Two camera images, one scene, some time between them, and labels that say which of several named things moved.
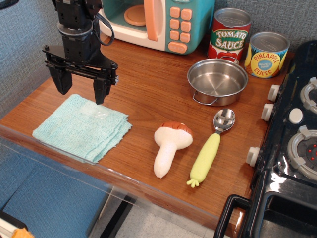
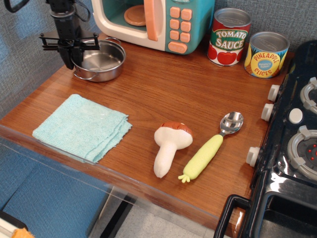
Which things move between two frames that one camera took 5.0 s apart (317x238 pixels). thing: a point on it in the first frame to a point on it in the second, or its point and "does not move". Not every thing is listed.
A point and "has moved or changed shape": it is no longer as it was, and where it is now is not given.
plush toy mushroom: [172, 136] does not move
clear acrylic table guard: [52, 192] does not move
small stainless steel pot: [218, 82] has moved or changed shape
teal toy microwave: [182, 27] does not move
